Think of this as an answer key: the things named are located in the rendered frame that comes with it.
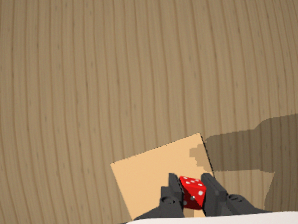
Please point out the red die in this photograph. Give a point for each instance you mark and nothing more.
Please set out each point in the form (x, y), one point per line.
(194, 191)

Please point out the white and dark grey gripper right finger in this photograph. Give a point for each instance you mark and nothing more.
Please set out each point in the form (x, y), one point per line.
(216, 204)

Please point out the tan flat mat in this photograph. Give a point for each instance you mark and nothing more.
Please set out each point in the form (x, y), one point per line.
(140, 177)

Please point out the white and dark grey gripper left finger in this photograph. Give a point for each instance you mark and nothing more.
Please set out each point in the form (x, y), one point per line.
(169, 206)

